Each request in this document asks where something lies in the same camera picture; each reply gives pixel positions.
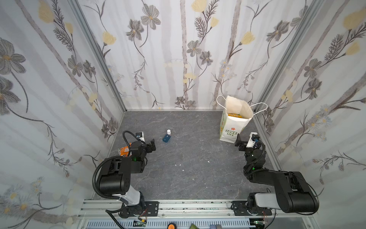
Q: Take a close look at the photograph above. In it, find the white paper bag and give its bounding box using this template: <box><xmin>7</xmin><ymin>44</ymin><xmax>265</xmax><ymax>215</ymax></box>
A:
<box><xmin>216</xmin><ymin>95</ymin><xmax>268</xmax><ymax>143</ymax></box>

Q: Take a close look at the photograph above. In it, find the yellow mango gummy bag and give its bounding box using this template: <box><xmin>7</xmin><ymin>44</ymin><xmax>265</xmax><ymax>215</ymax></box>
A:
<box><xmin>227</xmin><ymin>114</ymin><xmax>243</xmax><ymax>118</ymax></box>

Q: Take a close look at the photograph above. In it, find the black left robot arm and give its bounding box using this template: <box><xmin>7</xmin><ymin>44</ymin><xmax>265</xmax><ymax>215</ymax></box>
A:
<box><xmin>91</xmin><ymin>131</ymin><xmax>156</xmax><ymax>220</ymax></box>

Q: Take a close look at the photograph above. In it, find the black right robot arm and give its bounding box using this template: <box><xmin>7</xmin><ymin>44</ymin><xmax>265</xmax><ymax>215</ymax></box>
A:
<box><xmin>234</xmin><ymin>132</ymin><xmax>319</xmax><ymax>215</ymax></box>

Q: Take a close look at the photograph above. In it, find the orange snack packet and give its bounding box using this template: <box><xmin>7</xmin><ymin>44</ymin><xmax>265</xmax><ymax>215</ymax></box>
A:
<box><xmin>119</xmin><ymin>146</ymin><xmax>130</xmax><ymax>156</ymax></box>

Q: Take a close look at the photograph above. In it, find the small blue bottle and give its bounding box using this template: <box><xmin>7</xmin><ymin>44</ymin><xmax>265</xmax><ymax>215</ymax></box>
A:
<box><xmin>163</xmin><ymin>129</ymin><xmax>172</xmax><ymax>143</ymax></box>

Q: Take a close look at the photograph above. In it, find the orange button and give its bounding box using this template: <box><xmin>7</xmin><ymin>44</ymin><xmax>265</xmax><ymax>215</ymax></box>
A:
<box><xmin>167</xmin><ymin>223</ymin><xmax>177</xmax><ymax>229</ymax></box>

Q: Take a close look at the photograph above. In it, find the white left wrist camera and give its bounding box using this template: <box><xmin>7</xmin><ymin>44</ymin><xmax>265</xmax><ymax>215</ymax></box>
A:
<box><xmin>135</xmin><ymin>132</ymin><xmax>145</xmax><ymax>142</ymax></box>

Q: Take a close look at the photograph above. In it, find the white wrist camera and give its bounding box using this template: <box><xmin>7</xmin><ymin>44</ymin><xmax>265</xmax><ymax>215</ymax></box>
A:
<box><xmin>135</xmin><ymin>132</ymin><xmax>145</xmax><ymax>142</ymax></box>
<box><xmin>246</xmin><ymin>132</ymin><xmax>260</xmax><ymax>148</ymax></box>

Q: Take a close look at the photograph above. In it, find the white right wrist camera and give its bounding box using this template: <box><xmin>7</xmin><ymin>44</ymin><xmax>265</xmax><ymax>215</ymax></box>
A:
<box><xmin>246</xmin><ymin>132</ymin><xmax>260</xmax><ymax>148</ymax></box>

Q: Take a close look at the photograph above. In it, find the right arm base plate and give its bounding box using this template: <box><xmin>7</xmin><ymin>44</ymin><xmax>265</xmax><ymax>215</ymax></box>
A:
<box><xmin>230</xmin><ymin>201</ymin><xmax>273</xmax><ymax>216</ymax></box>

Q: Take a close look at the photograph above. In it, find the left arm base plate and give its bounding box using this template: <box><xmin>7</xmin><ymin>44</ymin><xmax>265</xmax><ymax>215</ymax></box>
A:
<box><xmin>118</xmin><ymin>201</ymin><xmax>159</xmax><ymax>219</ymax></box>

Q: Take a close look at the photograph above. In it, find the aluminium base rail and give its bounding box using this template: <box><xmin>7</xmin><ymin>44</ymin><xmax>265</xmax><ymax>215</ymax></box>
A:
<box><xmin>76</xmin><ymin>199</ymin><xmax>319</xmax><ymax>229</ymax></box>

